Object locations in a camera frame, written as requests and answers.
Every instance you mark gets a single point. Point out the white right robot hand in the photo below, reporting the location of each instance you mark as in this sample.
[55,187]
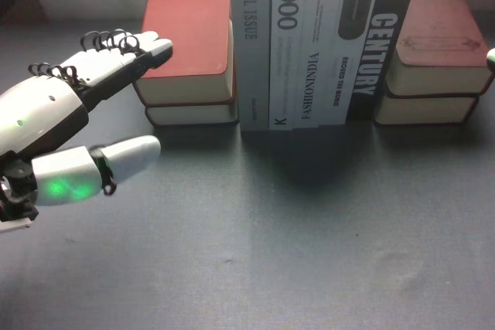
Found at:
[491,60]

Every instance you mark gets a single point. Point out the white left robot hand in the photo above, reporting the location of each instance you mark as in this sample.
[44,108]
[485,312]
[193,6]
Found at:
[42,106]

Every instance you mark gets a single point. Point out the red hardcover book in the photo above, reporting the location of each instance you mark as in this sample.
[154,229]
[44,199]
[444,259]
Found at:
[193,32]
[425,109]
[441,28]
[193,113]

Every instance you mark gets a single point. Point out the grey Around The World book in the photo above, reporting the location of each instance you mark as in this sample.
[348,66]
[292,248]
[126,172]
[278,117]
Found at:
[340,71]

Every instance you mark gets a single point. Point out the white Fashionindia book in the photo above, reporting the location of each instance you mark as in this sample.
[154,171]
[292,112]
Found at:
[313,86]

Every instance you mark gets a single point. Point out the white 1000 book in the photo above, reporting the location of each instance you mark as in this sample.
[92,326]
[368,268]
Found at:
[286,71]

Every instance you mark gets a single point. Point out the grey Special Issue book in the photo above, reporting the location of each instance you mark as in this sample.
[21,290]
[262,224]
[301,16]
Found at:
[251,67]

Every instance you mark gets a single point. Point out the dark grey table cloth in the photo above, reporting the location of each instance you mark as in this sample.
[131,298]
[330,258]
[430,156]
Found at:
[247,249]

